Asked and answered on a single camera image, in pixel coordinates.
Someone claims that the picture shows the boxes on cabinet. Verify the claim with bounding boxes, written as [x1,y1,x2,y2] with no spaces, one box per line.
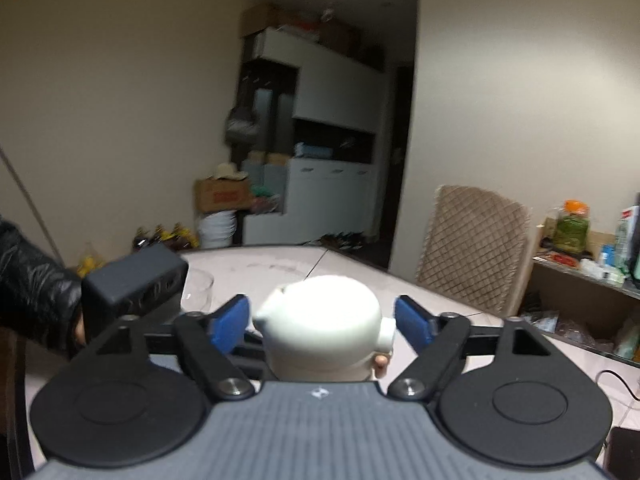
[242,4,387,72]

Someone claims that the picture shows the white bucket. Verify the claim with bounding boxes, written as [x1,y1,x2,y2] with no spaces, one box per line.
[197,209,237,249]

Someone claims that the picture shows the row of floor bottles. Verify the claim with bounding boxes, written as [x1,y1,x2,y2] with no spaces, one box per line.
[131,222,200,252]

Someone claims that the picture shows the straw hat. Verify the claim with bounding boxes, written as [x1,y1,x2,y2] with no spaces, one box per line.
[214,162,249,182]

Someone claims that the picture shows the white ceramic teapot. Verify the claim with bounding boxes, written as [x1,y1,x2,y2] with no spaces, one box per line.
[252,274,397,368]

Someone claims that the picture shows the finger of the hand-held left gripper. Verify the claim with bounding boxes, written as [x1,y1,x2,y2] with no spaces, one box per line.
[234,331,268,382]

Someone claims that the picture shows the red and white carton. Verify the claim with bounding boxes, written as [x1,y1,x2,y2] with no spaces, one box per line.
[616,204,640,273]

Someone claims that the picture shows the dark door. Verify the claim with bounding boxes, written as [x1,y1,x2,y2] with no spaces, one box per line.
[379,61,417,270]

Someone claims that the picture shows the wooden shelf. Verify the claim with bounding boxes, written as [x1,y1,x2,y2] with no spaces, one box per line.
[524,224,640,362]

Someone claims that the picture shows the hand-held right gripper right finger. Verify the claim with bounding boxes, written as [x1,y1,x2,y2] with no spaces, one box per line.
[387,295,576,402]

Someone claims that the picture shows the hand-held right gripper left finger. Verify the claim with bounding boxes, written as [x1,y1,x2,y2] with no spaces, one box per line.
[75,294,255,401]

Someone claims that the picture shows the beige insulated bottle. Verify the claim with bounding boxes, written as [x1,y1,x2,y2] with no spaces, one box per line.
[270,355,390,384]

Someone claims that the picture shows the brown cardboard box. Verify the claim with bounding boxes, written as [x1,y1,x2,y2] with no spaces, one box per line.
[193,177,254,214]

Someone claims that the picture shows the white and black cabinet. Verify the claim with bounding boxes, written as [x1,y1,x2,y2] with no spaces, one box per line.
[234,27,389,247]

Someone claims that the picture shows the green jar with orange lid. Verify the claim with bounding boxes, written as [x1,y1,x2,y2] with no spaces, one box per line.
[554,199,592,257]

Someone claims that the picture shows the black cable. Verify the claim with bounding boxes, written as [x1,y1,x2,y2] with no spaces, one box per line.
[596,369,640,403]

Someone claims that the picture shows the quilted beige chair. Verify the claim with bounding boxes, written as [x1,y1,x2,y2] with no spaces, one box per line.
[415,184,534,319]

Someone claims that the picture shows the person's left forearm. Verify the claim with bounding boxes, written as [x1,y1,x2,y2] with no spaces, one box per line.
[0,214,87,362]

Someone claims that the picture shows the grey hanging bag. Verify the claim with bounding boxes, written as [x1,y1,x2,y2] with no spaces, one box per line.
[224,104,259,145]

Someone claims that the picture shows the clear dimpled drinking glass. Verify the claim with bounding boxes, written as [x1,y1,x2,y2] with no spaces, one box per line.
[179,267,216,317]

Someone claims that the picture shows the black smartphone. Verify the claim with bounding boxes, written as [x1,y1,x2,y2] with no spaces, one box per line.
[602,426,640,480]

